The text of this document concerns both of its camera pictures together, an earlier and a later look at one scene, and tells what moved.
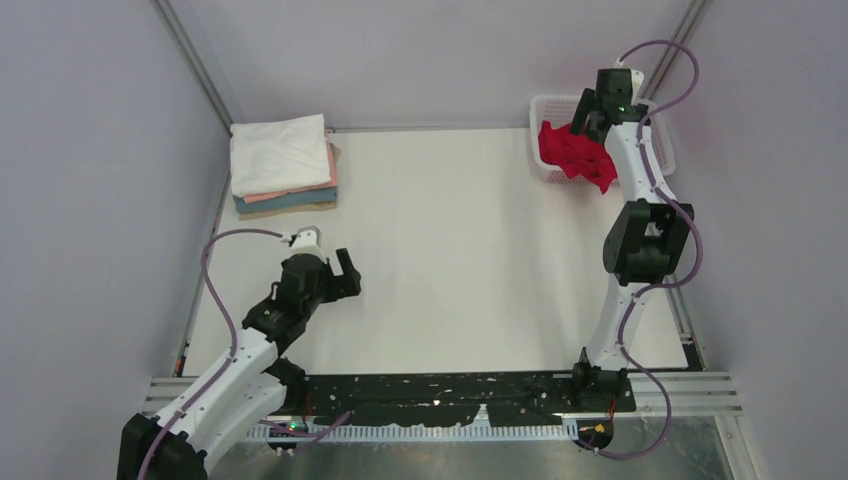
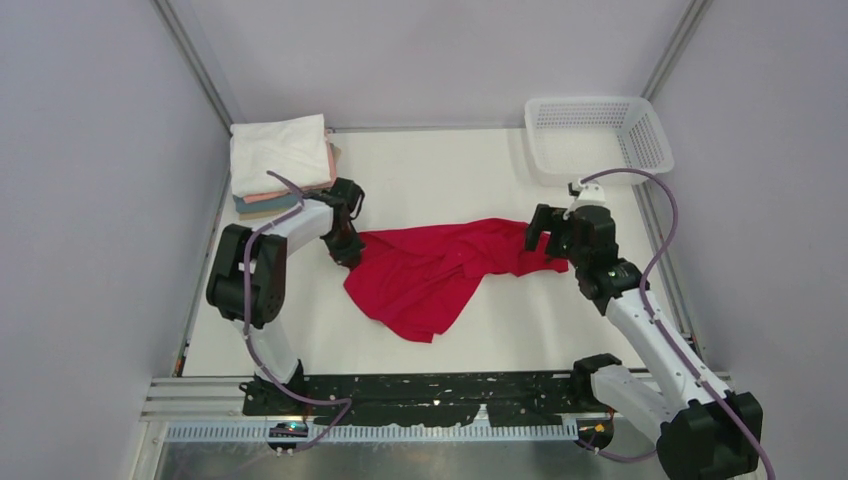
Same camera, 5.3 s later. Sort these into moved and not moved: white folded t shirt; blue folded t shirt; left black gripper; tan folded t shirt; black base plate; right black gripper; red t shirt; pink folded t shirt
Moved: right black gripper; red t shirt; left black gripper
Not moved: pink folded t shirt; tan folded t shirt; black base plate; white folded t shirt; blue folded t shirt
